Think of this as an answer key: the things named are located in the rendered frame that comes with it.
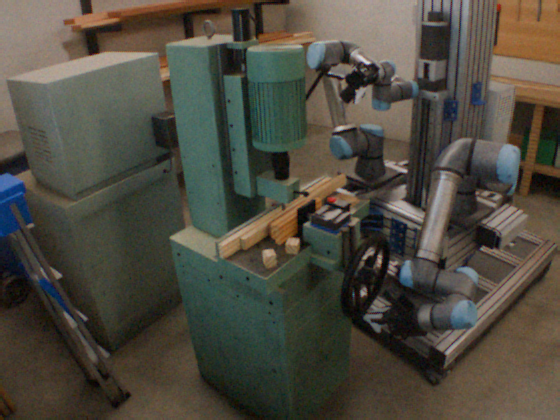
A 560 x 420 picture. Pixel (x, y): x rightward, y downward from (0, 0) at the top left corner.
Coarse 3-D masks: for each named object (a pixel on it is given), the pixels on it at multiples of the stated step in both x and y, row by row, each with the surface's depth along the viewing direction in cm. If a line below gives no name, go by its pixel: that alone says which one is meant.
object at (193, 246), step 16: (176, 240) 171; (192, 240) 170; (208, 240) 170; (176, 256) 175; (192, 256) 167; (208, 256) 161; (208, 272) 164; (320, 272) 156; (240, 288) 154; (304, 288) 150; (272, 304) 145; (288, 304) 145
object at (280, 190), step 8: (264, 176) 154; (272, 176) 153; (256, 184) 155; (264, 184) 153; (272, 184) 150; (280, 184) 148; (288, 184) 147; (296, 184) 150; (264, 192) 154; (272, 192) 152; (280, 192) 149; (288, 192) 148; (280, 200) 151; (288, 200) 149
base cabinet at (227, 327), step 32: (192, 288) 177; (224, 288) 161; (320, 288) 159; (192, 320) 190; (224, 320) 171; (256, 320) 156; (288, 320) 148; (320, 320) 166; (224, 352) 183; (256, 352) 165; (288, 352) 154; (320, 352) 174; (224, 384) 198; (256, 384) 177; (288, 384) 162; (320, 384) 184; (288, 416) 172
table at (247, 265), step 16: (336, 192) 178; (352, 208) 166; (368, 208) 172; (272, 240) 149; (240, 256) 142; (256, 256) 142; (288, 256) 141; (304, 256) 144; (320, 256) 145; (224, 272) 144; (240, 272) 138; (256, 272) 134; (272, 272) 134; (288, 272) 140; (256, 288) 136; (272, 288) 135
